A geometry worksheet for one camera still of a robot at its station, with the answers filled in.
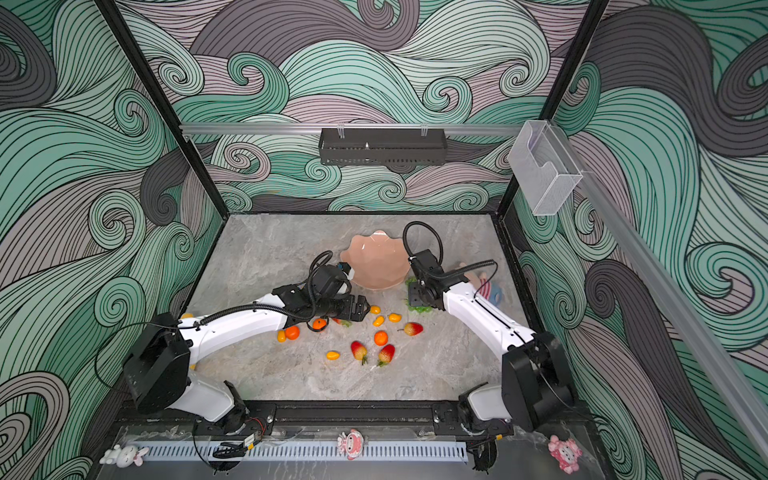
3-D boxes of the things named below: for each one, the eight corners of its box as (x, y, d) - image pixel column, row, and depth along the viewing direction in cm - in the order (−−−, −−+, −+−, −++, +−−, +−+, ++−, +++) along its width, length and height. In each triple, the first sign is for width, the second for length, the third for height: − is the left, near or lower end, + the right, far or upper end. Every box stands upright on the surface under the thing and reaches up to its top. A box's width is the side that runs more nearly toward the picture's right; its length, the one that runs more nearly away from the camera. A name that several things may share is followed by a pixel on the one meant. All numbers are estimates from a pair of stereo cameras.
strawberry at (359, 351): (347, 350, 87) (346, 347, 85) (357, 340, 89) (356, 337, 87) (363, 367, 84) (363, 364, 82) (373, 356, 85) (373, 354, 84)
